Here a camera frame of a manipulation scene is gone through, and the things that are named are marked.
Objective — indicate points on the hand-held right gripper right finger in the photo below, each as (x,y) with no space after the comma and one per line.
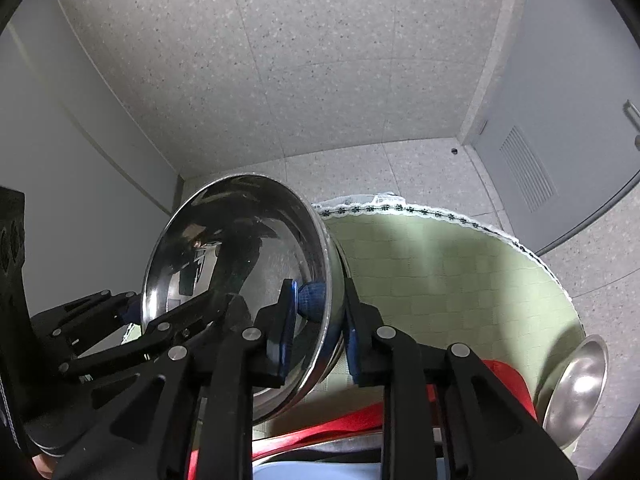
(352,356)

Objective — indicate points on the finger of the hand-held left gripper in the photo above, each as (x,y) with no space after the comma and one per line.
(112,305)
(172,327)

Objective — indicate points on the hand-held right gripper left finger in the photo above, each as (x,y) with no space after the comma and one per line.
(283,332)

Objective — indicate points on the large stainless steel bowl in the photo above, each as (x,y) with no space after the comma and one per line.
(240,240)

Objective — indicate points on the person's left hand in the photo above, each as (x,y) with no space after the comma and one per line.
(44,467)

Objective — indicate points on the light blue plate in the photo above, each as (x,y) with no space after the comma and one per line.
(320,473)

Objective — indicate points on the green checked lace-trimmed tablecloth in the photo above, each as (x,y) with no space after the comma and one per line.
(450,280)

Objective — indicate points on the red plate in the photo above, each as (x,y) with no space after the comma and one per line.
(506,380)

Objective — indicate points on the small stainless steel bowl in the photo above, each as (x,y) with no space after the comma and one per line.
(575,390)

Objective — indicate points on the grey door with vent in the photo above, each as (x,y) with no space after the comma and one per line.
(565,85)

